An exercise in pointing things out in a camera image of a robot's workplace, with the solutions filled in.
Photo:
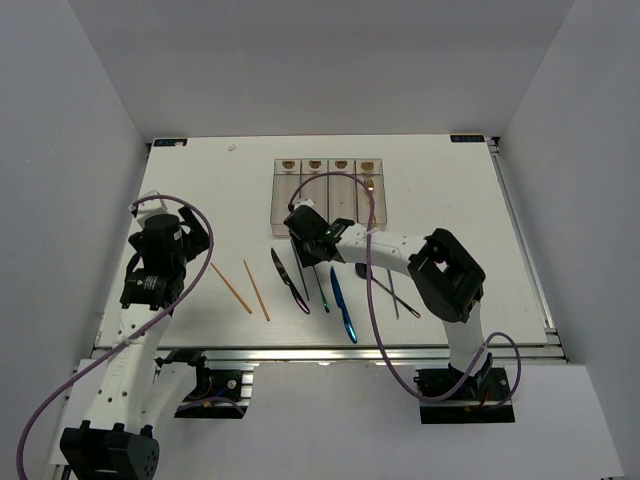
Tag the black spoon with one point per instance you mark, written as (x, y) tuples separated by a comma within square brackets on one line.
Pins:
[(360, 269)]

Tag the black iridescent knife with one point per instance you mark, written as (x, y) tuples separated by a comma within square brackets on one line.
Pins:
[(286, 279)]

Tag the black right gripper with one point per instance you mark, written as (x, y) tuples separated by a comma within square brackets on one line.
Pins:
[(304, 259)]

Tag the left table corner label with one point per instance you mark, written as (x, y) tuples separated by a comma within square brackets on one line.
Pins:
[(170, 142)]

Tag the iridescent fork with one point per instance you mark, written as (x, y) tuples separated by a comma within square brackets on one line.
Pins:
[(325, 303)]

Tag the wooden chopstick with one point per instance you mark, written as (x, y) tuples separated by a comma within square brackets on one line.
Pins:
[(232, 289), (257, 291)]

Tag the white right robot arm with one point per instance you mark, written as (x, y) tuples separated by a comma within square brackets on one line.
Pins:
[(449, 281)]

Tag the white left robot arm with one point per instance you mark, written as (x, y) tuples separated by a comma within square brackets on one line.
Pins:
[(117, 438)]

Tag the table corner label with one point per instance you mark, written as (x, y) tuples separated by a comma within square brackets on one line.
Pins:
[(170, 142), (467, 138)]

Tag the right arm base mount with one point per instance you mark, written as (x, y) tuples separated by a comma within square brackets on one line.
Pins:
[(488, 404)]

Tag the clear container far left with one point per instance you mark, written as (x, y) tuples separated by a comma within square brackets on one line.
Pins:
[(286, 180)]

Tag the blue knife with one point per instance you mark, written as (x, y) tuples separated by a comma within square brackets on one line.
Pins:
[(340, 301)]

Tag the grey metal chopstick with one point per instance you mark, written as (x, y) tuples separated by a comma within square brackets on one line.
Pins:
[(392, 290), (300, 270)]

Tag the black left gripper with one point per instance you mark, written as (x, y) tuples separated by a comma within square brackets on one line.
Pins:
[(197, 238)]

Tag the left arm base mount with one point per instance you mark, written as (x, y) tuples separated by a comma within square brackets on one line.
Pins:
[(217, 392)]

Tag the gold fork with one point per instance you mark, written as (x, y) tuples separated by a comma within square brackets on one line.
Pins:
[(370, 186)]

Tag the right table corner label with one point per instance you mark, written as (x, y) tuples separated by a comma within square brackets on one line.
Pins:
[(467, 138)]

